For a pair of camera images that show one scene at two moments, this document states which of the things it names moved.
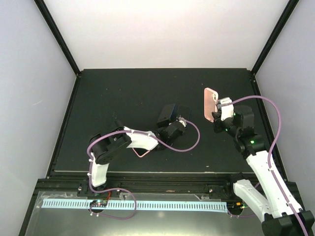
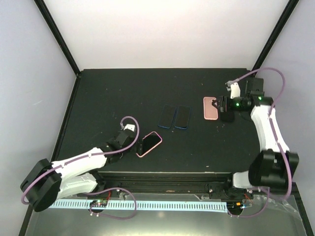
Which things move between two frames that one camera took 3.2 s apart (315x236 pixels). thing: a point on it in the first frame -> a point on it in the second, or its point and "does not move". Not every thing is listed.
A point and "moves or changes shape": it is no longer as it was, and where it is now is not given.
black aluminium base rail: x=66 y=184 does not move
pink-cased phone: x=164 y=117 does not move
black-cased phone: x=184 y=111 does not move
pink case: x=210 y=99 moves or changes shape
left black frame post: x=52 y=26 does not move
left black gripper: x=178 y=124 -> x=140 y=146
